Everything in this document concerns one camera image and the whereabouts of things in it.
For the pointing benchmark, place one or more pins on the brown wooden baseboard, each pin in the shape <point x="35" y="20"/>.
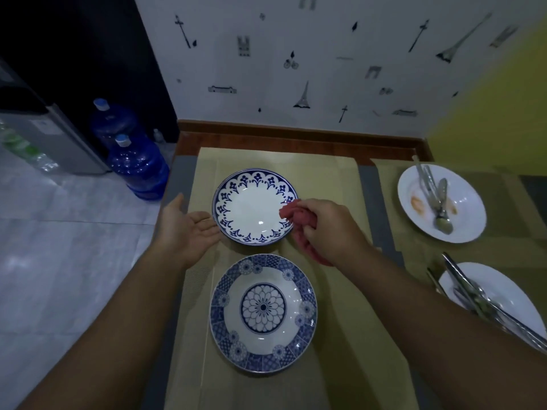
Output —
<point x="299" y="140"/>

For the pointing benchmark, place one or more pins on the person's left forearm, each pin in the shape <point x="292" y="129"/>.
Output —
<point x="107" y="337"/>

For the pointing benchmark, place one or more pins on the red cleaning cloth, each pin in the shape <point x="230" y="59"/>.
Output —
<point x="288" y="211"/>

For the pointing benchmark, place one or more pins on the steel fork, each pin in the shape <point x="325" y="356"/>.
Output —
<point x="430" y="183"/>

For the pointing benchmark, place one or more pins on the silver water dispenser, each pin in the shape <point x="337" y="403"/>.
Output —
<point x="72" y="145"/>

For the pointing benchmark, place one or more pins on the pile of steel cutlery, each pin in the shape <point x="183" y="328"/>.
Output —
<point x="470" y="294"/>

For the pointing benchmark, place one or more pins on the steel spoon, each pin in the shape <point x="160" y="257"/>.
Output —
<point x="443" y="224"/>

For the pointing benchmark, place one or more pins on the white plate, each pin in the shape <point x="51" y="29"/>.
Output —
<point x="508" y="290"/>
<point x="466" y="209"/>

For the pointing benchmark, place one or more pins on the person's right hand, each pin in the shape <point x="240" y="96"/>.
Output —
<point x="337" y="239"/>

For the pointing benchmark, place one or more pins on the green label plastic bottle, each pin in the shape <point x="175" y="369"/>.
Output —
<point x="21" y="147"/>

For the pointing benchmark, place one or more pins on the steel knife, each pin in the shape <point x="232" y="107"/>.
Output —
<point x="421" y="179"/>

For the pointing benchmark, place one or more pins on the person's right forearm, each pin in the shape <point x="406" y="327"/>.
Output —
<point x="427" y="328"/>

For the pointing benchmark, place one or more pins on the person's left hand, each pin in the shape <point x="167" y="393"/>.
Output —
<point x="188" y="234"/>

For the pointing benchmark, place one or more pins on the beige woven placemat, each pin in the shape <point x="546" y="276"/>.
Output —
<point x="525" y="260"/>
<point x="350" y="337"/>
<point x="500" y="187"/>
<point x="333" y="179"/>

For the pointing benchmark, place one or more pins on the blue floral rim plate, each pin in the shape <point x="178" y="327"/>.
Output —
<point x="252" y="204"/>

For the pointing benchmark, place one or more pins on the small white bottle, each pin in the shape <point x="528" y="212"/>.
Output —
<point x="159" y="136"/>

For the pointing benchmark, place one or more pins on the blue geometric rim plate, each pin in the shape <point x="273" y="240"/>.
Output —
<point x="263" y="307"/>

